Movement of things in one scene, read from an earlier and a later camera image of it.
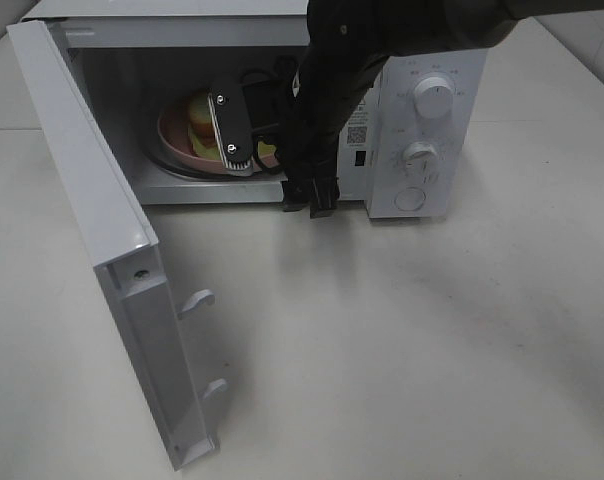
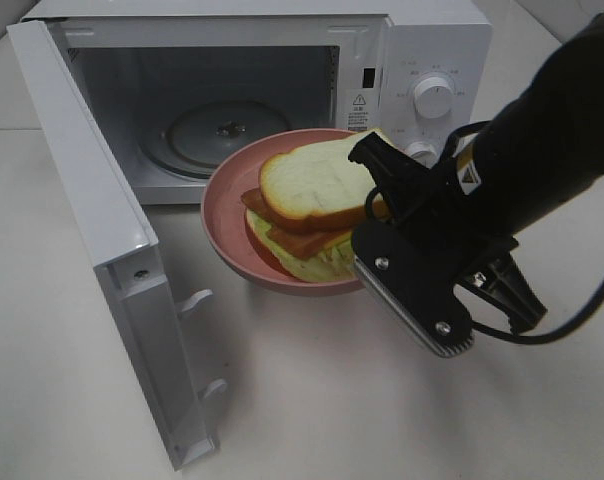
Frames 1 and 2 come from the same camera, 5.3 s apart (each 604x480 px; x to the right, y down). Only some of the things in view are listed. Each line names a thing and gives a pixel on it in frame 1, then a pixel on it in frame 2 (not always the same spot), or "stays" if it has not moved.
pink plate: (175, 139) to (233, 174)
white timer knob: (420, 160) stays
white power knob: (434, 96) stays
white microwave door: (119, 239) stays
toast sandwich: (203, 137) to (310, 197)
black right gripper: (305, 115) to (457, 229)
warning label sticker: (357, 129) stays
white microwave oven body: (146, 70) stays
